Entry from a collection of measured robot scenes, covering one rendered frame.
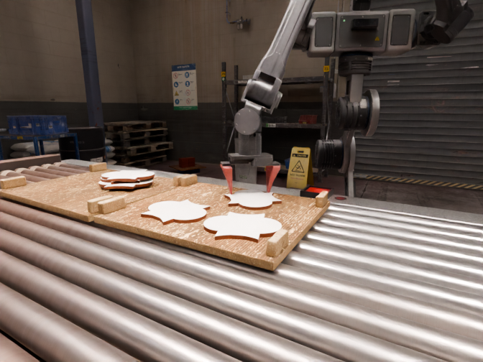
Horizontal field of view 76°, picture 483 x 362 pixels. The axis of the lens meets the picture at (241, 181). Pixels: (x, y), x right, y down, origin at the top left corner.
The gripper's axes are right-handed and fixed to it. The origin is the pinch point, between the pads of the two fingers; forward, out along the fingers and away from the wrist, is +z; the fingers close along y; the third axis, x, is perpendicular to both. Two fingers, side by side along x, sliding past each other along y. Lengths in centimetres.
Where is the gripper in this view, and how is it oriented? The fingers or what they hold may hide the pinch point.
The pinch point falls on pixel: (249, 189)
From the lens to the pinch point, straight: 78.4
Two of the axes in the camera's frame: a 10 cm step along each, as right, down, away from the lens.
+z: 0.0, 9.8, 2.0
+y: 9.8, -0.4, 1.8
